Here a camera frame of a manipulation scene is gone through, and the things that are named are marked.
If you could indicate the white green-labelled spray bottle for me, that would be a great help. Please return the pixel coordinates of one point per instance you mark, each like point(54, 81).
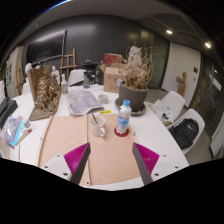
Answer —
point(64, 85)

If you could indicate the white ceramic mug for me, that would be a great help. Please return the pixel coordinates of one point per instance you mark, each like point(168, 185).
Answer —
point(96, 130)

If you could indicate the small yellow tag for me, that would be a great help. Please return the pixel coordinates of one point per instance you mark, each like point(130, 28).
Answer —
point(105, 112)

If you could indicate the black flat box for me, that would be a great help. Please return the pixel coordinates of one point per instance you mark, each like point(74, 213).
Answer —
point(7, 111)

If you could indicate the white chair with green cushion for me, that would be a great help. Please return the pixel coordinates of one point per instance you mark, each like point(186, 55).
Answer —
point(196, 115)

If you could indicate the grey pot saucer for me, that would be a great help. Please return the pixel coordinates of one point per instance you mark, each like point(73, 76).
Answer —
point(138, 111)

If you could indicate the flat round red coaster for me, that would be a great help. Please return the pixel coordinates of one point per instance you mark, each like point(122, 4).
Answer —
point(116, 134)

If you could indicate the tall white plaster statue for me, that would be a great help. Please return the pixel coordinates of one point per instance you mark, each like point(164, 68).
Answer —
point(134, 55)

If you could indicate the colourful painted sheet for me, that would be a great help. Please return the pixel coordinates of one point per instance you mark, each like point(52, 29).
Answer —
point(11, 130)

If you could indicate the wooden easel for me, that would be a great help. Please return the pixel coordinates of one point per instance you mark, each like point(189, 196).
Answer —
point(68, 63)

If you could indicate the wooden paintbrush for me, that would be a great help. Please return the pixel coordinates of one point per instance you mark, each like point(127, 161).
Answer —
point(25, 135)

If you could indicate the thin wooden stick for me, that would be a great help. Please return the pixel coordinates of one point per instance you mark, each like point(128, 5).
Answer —
point(94, 119)

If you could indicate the tan wooden drawing board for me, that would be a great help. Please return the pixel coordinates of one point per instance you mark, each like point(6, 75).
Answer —
point(110, 156)

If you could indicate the grey jug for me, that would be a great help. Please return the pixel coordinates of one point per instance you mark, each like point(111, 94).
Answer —
point(86, 80)

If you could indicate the white blue-capped drink bottle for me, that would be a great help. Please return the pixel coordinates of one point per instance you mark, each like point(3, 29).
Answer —
point(123, 120)

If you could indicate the black backpack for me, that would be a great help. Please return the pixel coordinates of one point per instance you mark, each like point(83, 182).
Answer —
point(185, 133)

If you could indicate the brown relief sculpture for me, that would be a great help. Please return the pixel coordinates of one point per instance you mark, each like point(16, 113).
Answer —
point(46, 93)

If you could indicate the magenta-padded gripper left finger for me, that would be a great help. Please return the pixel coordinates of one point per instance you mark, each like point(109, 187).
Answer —
point(75, 160)

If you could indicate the small white plaster figure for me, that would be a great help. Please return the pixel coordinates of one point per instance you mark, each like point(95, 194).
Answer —
point(55, 74)

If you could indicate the round ceiling spotlight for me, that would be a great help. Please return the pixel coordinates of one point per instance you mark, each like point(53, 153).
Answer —
point(169, 32)
point(208, 45)

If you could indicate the wooden figure sculpture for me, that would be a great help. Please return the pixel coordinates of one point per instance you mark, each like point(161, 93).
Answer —
point(181, 83)

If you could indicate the red box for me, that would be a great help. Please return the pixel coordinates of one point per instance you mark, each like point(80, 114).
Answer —
point(112, 59)

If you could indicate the white plastic chair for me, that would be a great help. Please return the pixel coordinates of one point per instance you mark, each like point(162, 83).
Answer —
point(175, 100)
point(76, 76)

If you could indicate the stack of papers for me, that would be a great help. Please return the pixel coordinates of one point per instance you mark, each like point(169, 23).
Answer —
point(161, 108)

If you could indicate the dried plant in grey pot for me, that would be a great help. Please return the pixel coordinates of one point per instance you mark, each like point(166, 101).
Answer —
point(135, 96)

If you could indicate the white cabinet with pictures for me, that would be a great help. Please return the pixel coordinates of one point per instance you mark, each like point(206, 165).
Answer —
point(14, 70)

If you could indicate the white plaster bust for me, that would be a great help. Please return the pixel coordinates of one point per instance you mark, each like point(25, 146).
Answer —
point(28, 68)

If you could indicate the white tape roll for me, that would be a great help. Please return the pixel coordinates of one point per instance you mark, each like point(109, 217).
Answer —
point(103, 98)

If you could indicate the printed newspaper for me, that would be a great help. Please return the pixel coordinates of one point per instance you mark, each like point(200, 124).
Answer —
point(83, 101)

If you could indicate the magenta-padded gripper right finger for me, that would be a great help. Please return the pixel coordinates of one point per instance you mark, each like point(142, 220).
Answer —
point(148, 160)

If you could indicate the black wall screen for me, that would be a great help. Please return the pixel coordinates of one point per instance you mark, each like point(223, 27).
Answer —
point(46, 46)

